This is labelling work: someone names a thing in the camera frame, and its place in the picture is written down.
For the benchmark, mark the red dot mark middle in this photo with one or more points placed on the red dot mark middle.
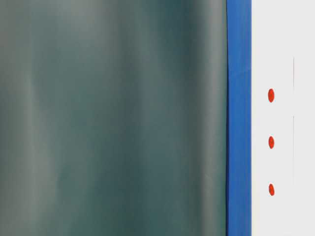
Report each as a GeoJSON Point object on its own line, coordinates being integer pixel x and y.
{"type": "Point", "coordinates": [271, 142]}

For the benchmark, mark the red dot mark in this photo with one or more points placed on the red dot mark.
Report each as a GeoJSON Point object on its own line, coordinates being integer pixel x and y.
{"type": "Point", "coordinates": [271, 189]}
{"type": "Point", "coordinates": [271, 95]}
{"type": "Point", "coordinates": [271, 142]}

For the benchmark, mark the green backdrop curtain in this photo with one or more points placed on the green backdrop curtain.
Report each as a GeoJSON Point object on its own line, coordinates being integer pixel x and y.
{"type": "Point", "coordinates": [113, 117]}

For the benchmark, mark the white foam board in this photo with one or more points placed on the white foam board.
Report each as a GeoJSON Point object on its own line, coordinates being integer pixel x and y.
{"type": "Point", "coordinates": [283, 59]}

